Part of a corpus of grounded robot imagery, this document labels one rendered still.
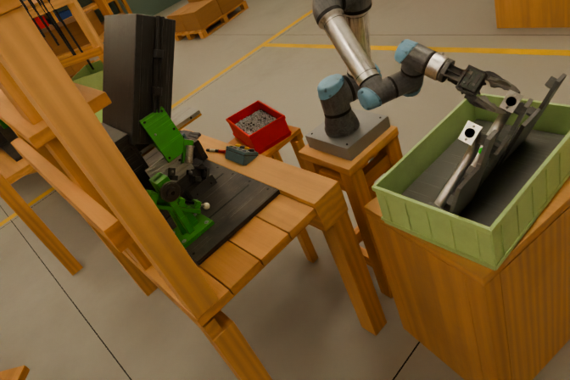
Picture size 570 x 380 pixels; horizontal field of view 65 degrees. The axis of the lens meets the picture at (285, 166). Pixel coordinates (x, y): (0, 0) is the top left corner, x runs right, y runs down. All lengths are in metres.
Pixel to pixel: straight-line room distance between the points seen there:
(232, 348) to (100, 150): 0.83
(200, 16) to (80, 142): 6.83
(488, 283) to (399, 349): 0.89
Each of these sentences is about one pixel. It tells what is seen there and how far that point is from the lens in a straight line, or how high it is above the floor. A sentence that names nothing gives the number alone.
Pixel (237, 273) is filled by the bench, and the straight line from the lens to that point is 1.54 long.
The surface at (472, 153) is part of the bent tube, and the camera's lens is 1.40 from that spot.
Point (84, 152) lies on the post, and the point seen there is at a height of 1.52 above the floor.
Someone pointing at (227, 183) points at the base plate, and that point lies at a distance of 1.94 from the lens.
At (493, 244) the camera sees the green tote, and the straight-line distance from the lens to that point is 1.36.
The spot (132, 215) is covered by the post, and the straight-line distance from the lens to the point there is 1.24.
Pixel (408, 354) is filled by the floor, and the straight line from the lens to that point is 2.23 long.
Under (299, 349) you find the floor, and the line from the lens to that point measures 2.38.
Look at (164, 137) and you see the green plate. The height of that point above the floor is 1.17.
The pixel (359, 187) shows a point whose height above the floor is 0.73.
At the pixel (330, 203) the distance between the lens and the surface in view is 1.68.
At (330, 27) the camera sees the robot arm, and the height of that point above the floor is 1.42.
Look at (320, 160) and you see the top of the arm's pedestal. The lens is 1.93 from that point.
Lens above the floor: 1.91
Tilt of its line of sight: 32 degrees down
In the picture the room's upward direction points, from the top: 23 degrees counter-clockwise
